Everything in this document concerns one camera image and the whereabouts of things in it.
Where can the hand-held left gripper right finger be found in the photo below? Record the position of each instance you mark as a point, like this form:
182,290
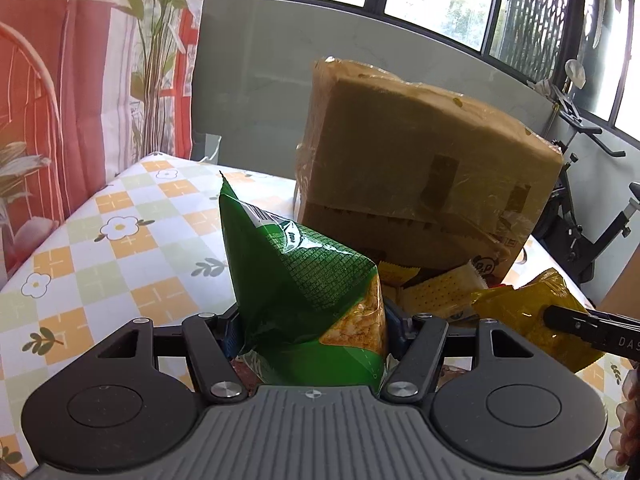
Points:
396,326

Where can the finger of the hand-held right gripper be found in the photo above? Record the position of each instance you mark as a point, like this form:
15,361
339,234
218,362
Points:
570,321

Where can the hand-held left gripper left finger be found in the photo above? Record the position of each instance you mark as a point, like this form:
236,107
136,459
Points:
229,340

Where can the yellow snack bag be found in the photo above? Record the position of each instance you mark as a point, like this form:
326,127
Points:
515,310

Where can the green snack bag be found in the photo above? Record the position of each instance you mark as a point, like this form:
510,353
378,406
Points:
280,280

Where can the taped cardboard box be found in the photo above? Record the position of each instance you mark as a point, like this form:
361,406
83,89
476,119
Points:
425,160

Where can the orange snack packet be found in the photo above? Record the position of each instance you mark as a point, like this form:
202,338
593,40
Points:
397,272

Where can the white cracker packet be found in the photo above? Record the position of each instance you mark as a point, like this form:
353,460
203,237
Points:
440,290

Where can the black exercise bike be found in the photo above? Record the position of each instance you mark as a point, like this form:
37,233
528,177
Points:
575,230

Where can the checked floral tablecloth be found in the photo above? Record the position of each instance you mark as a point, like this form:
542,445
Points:
125,260

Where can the red printed curtain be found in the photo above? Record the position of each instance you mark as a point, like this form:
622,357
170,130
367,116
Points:
75,85

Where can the black framed window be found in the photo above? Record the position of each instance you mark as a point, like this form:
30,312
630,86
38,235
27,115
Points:
440,0

